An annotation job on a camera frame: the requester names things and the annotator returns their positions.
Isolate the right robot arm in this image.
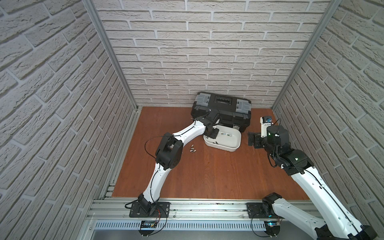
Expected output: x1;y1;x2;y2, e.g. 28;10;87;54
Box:
248;125;378;240

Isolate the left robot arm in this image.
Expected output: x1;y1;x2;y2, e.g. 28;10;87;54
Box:
138;110;220;216

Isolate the white plastic storage box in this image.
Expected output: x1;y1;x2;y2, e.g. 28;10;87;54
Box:
204;125;242;152

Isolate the black plastic toolbox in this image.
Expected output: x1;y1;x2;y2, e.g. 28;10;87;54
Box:
191;92;252;133

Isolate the right controller board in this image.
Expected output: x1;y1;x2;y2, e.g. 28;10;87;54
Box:
264;222;281;237

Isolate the controller board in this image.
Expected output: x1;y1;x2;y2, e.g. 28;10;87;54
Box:
140;220;159;231
264;222;281;237

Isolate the left controller board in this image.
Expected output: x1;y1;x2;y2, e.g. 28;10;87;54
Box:
140;220;159;231

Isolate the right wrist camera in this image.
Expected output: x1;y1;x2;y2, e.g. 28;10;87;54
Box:
260;116;274;138

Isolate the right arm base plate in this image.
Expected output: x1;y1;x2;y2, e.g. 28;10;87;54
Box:
246;203;282;219

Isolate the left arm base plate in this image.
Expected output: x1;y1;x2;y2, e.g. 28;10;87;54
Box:
129;202;171;218

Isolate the aluminium front rail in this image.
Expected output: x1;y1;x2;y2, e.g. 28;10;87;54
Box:
86;197;332;223

